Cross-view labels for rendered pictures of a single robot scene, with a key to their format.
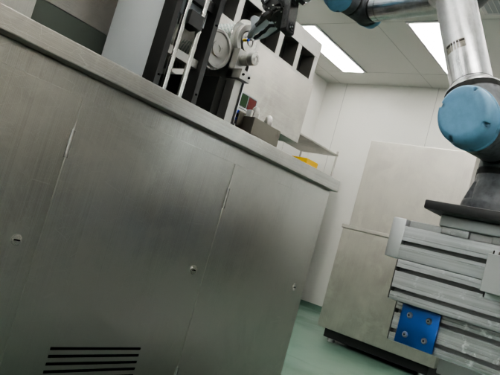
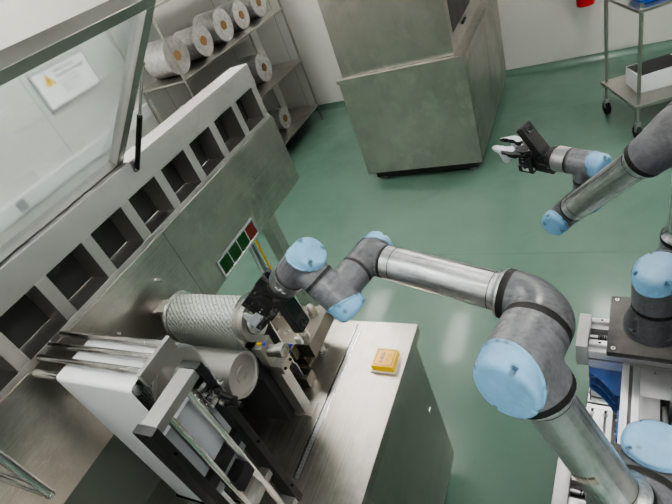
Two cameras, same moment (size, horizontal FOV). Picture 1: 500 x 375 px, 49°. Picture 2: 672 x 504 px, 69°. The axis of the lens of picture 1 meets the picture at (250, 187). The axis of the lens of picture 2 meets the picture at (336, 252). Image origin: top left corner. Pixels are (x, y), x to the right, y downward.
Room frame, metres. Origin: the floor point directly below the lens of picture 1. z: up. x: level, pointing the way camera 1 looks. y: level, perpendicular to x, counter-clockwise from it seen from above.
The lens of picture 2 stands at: (0.74, -0.07, 2.05)
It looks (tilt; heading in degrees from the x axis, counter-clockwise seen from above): 35 degrees down; 357
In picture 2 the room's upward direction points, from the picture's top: 23 degrees counter-clockwise
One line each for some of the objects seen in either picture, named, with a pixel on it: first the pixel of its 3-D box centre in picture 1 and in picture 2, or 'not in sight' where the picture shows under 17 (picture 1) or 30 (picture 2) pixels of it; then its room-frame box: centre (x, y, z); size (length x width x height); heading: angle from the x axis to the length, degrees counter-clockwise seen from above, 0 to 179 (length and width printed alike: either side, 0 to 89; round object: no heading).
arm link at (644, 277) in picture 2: not in sight; (658, 282); (1.51, -0.87, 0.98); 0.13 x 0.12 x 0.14; 111
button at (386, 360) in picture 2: (303, 162); (385, 359); (1.74, -0.14, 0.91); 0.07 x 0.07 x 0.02; 51
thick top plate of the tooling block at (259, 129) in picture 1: (223, 127); (270, 328); (2.01, 0.15, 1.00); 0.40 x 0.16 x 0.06; 51
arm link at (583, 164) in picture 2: not in sight; (587, 164); (1.80, -0.90, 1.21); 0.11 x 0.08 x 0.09; 21
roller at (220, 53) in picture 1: (190, 48); (207, 369); (1.75, 0.31, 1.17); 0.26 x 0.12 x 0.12; 51
